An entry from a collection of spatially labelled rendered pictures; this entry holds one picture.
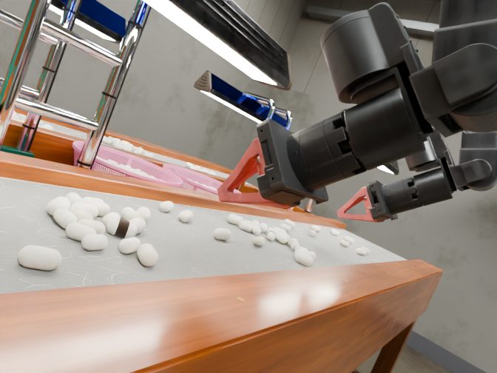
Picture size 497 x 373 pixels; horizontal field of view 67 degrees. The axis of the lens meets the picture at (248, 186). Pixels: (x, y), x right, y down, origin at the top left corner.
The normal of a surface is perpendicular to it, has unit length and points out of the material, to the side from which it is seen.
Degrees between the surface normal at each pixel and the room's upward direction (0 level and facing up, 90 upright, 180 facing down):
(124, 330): 0
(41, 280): 0
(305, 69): 90
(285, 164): 49
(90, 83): 90
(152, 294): 0
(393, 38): 96
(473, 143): 94
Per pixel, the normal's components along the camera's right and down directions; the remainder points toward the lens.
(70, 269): 0.38, -0.92
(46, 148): 0.74, 0.37
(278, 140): 0.82, -0.33
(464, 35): -0.60, -0.06
